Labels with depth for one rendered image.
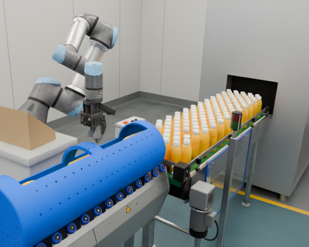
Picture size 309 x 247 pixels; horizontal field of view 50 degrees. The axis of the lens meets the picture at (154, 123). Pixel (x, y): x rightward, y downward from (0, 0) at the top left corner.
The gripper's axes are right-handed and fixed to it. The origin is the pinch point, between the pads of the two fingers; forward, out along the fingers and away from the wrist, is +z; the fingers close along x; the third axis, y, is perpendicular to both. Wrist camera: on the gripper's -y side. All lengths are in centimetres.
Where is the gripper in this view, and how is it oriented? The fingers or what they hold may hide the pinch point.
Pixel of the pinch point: (98, 139)
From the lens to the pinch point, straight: 153.0
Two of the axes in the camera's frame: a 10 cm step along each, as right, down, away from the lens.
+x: 8.2, 2.2, -5.2
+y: -5.6, 2.5, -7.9
